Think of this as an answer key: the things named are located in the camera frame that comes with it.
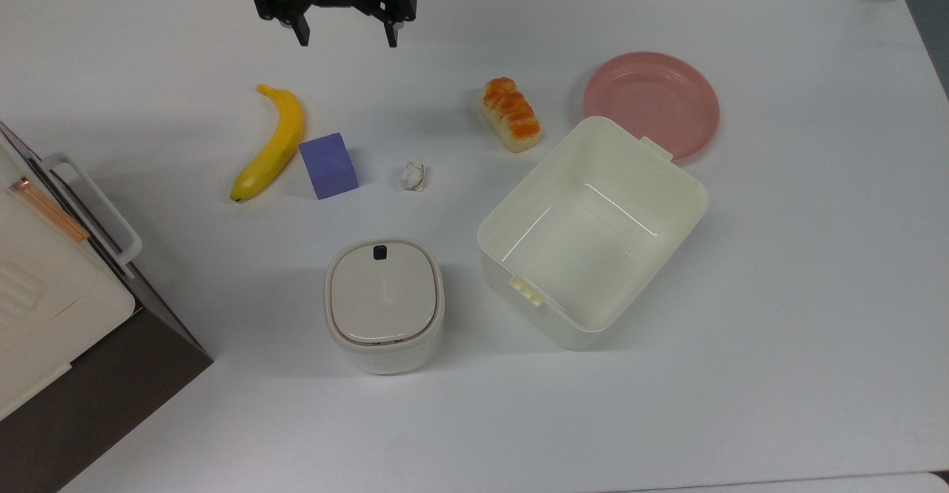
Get white toaster oven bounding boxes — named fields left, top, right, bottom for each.
left=0, top=121, right=214, bottom=493

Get pink plastic plate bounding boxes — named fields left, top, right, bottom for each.
left=583, top=52, right=721, bottom=164

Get yellow banana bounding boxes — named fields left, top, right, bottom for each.
left=230, top=84, right=305, bottom=203

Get orange glazed bread loaf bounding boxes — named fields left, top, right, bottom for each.
left=480, top=77, right=542, bottom=153

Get cream plastic storage box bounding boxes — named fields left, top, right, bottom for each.
left=477, top=116, right=710, bottom=351

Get white lidded canister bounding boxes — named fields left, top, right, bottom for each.
left=324, top=238, right=446, bottom=375

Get purple foam cube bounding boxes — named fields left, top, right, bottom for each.
left=299, top=133, right=360, bottom=200

